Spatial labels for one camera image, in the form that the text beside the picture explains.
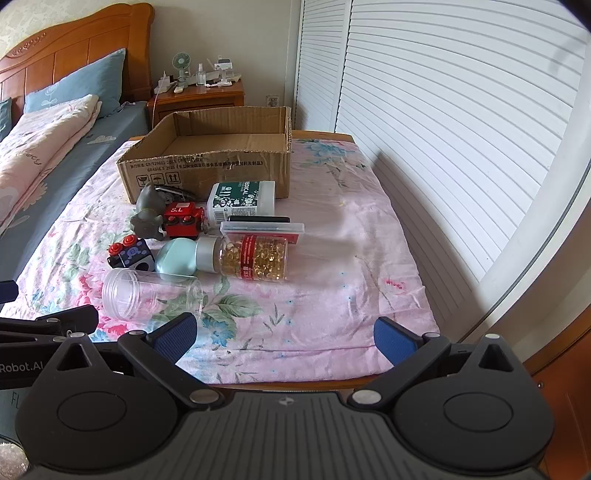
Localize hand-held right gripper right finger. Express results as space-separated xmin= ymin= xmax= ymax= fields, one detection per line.
xmin=348 ymin=316 xmax=532 ymax=409

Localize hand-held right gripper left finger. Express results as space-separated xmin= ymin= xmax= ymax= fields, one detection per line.
xmin=44 ymin=312 xmax=222 ymax=409

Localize clear plastic jar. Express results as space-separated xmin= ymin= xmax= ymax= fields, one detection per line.
xmin=102 ymin=268 xmax=206 ymax=322

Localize teal plastic bottle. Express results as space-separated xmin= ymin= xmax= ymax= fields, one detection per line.
xmin=156 ymin=238 xmax=202 ymax=277

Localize black red toy car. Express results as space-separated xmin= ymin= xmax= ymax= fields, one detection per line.
xmin=107 ymin=235 xmax=155 ymax=273

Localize red toy train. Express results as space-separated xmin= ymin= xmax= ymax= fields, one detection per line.
xmin=163 ymin=200 xmax=206 ymax=240

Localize capsule bottle with silver cap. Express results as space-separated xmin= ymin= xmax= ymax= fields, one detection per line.
xmin=196 ymin=234 xmax=290 ymax=282

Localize clear plastic case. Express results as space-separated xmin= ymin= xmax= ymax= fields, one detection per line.
xmin=220 ymin=221 xmax=306 ymax=246

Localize grey cat toy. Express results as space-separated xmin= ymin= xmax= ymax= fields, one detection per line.
xmin=130 ymin=182 xmax=170 ymax=241

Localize white bottle with green label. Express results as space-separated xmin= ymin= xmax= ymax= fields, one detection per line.
xmin=206 ymin=180 xmax=277 ymax=223

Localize brown cardboard box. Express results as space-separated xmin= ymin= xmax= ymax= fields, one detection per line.
xmin=115 ymin=106 xmax=294 ymax=205

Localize pink floral sheet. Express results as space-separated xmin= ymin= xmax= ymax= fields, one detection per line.
xmin=11 ymin=131 xmax=441 ymax=387

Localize pink quilt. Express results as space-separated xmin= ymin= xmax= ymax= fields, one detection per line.
xmin=0 ymin=93 xmax=103 ymax=232

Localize blue bed sheet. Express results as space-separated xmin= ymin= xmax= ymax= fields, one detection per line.
xmin=0 ymin=99 xmax=151 ymax=283

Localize white louvered closet door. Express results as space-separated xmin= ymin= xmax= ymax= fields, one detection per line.
xmin=295 ymin=0 xmax=352 ymax=133
xmin=335 ymin=0 xmax=591 ymax=283

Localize wooden nightstand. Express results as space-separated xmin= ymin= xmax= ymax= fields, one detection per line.
xmin=147 ymin=78 xmax=246 ymax=131

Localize wooden bed headboard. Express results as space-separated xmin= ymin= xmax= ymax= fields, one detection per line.
xmin=0 ymin=2 xmax=156 ymax=126

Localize phone on clear stand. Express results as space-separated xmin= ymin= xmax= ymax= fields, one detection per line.
xmin=207 ymin=55 xmax=242 ymax=88

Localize small green desk fan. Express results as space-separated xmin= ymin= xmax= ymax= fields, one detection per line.
xmin=172 ymin=52 xmax=191 ymax=82

